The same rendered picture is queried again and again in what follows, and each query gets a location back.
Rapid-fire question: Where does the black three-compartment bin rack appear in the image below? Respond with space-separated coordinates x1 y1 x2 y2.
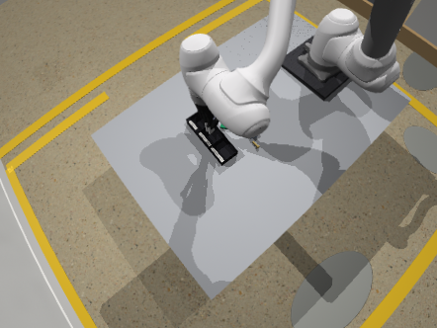
186 112 238 166

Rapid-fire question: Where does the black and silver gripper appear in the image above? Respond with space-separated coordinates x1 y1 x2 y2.
195 104 219 134

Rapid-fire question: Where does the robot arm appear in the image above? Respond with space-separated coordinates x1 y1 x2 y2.
179 0 415 138

